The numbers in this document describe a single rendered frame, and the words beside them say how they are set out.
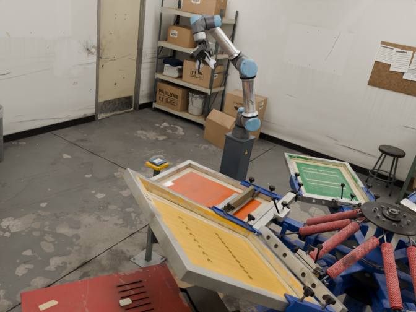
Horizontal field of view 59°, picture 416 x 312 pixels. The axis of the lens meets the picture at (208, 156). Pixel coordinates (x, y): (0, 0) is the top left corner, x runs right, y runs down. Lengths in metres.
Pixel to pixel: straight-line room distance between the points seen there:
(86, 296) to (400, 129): 5.04
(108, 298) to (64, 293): 0.16
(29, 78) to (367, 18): 4.63
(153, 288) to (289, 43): 5.06
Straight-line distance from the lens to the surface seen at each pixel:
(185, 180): 2.67
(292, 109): 6.21
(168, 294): 1.57
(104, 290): 1.58
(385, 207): 2.20
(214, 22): 2.50
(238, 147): 2.90
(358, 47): 5.84
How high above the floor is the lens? 2.22
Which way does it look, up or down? 24 degrees down
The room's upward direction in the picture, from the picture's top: 9 degrees clockwise
